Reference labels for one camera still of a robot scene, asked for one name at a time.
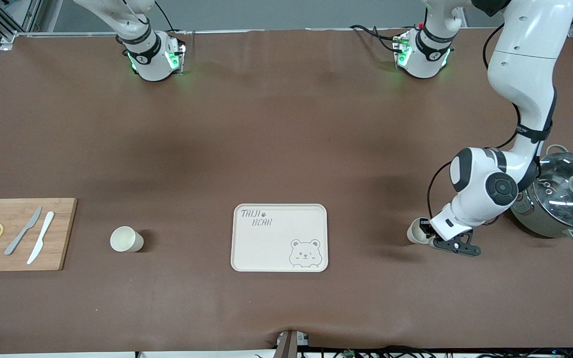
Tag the metal bracket at table edge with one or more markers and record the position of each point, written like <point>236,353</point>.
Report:
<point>291,343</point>

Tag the white plastic cup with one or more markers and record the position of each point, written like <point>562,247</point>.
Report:
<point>125,239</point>
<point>415,231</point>

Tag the glass pot lid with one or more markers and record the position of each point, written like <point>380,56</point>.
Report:
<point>565,194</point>

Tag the grey plastic knife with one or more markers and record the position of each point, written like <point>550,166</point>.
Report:
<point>22,231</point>

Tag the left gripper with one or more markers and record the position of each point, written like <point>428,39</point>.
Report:
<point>426,230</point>

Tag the wooden cutting board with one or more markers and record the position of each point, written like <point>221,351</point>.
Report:
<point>20,233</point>

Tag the aluminium frame profile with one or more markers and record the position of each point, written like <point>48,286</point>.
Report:
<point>3,20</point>

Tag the steel pot with glass lid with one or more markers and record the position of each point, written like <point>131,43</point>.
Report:
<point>535,219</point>

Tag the cream tray with bear print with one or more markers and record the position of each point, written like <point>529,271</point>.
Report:
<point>279,237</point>

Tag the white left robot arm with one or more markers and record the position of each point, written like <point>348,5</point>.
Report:
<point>525,59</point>

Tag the white plastic knife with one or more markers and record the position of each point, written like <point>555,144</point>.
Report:
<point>41,237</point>

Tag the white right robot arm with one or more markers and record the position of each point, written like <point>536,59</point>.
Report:
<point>149,59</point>

